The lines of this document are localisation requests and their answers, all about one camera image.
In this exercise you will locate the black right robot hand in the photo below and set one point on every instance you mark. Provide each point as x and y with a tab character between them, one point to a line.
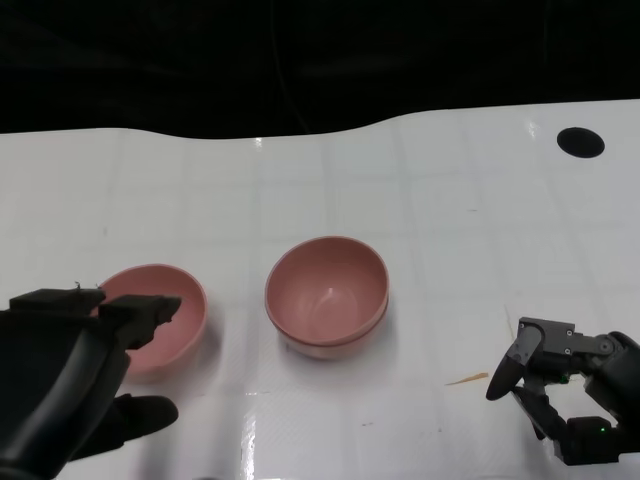
620	380

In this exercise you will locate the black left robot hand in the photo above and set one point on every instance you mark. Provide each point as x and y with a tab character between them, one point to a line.
50	380

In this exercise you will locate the pink plastic bowl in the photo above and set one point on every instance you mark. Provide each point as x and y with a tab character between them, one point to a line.
325	295
325	351
185	330

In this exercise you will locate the thin orange sliver scrap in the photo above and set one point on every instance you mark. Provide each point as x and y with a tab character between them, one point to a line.
467	379

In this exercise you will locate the black round table grommet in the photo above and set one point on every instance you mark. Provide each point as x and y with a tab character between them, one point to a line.
581	142

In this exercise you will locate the black backdrop cloth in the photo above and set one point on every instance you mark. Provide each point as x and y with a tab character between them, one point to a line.
150	65

